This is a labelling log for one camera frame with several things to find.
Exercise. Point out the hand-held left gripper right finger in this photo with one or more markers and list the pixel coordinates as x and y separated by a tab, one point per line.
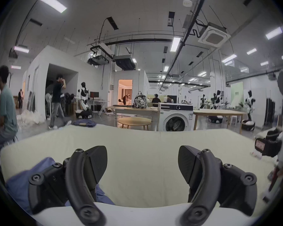
210	185

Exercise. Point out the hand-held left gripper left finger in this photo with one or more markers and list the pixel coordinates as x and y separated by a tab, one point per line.
79	185

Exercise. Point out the white humanoid robot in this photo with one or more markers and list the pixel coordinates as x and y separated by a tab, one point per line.
83	95
217	100
249	105

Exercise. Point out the blue shirt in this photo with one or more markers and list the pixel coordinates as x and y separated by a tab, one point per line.
21	185

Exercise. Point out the dark blue garment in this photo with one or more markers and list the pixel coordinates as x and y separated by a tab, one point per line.
83	123

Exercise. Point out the white washing machine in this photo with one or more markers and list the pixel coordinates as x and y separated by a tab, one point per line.
175	119

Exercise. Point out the pile of clear plastic wrap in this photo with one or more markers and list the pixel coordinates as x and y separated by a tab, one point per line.
30	119

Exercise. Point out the round wooden table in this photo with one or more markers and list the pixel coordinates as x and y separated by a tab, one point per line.
134	121

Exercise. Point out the desk with monitor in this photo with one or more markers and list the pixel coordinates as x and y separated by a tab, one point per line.
97	100

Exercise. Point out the long wooden table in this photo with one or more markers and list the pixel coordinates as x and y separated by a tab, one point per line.
132	109

